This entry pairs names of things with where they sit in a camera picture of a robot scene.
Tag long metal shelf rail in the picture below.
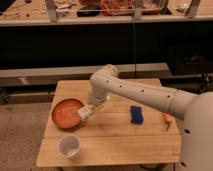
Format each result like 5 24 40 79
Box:
0 63 172 87

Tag small orange carrot toy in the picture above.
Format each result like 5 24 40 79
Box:
163 113 172 131

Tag white plastic cup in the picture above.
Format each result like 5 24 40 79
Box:
58 134 80 160

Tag black bin at right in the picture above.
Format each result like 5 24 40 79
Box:
167 45 213 75

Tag blue sponge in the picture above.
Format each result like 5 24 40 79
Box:
130 106 144 124

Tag orange ceramic bowl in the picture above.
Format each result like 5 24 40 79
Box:
51 98 83 129

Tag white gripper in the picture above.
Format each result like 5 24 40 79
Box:
88 89 107 106

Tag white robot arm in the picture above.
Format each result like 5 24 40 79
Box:
89 65 213 171

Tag wooden table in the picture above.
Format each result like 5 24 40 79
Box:
35 78 184 168

